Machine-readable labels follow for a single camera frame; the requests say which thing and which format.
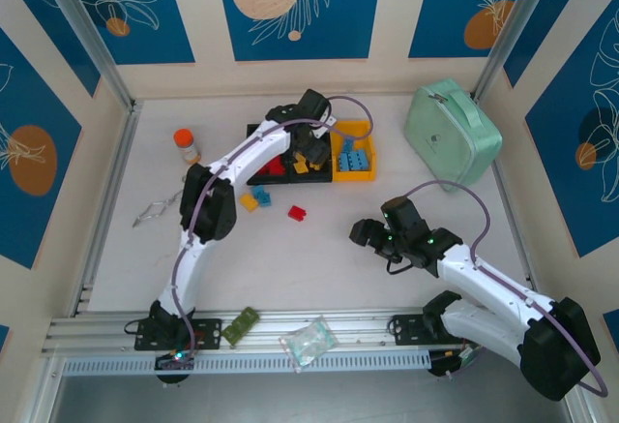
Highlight metal tongs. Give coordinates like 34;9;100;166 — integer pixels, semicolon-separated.
133;175;188;228

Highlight aluminium side rail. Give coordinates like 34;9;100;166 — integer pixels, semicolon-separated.
487;159;547;307
72;100;142;308

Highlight white slotted cable duct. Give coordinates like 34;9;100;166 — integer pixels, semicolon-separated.
62;350;431;377

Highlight mint green zipper bag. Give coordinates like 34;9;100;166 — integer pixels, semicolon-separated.
403;77;504;192

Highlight yellow plastic container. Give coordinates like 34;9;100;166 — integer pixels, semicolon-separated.
332;120;378;184

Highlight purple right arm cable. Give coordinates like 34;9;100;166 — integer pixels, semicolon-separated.
400;179;609;398

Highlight black plastic container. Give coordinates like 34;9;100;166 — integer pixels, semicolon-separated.
288;127;334;185
245;124;292;186

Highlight green circuit board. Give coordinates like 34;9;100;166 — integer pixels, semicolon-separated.
221;305;261;347

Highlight clear plastic bag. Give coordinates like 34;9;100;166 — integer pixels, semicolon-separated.
279;315;337;375

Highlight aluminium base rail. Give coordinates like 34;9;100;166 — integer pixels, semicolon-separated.
45;304;567;354

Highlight aluminium frame post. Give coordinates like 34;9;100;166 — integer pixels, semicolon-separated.
472;0;570;103
33;0;136;110

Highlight orange capped bottle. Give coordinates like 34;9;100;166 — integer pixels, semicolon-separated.
172;128;202;166

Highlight base controller board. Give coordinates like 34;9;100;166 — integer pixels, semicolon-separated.
154;348;199;385
429;345;480;380

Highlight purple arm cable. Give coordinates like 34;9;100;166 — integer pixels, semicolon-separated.
400;179;609;398
171;96;374;361

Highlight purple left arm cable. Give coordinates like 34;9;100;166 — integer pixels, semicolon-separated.
171;96;374;361

